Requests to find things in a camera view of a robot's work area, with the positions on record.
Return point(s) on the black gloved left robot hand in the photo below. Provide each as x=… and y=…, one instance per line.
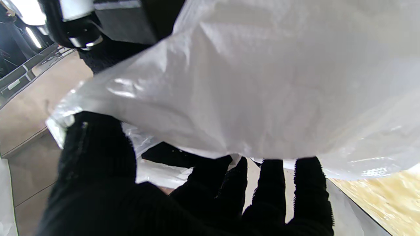
x=98, y=196

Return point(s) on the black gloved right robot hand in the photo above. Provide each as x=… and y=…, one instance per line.
x=111, y=55

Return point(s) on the white printed plastic bag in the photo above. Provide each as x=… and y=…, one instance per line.
x=262, y=82

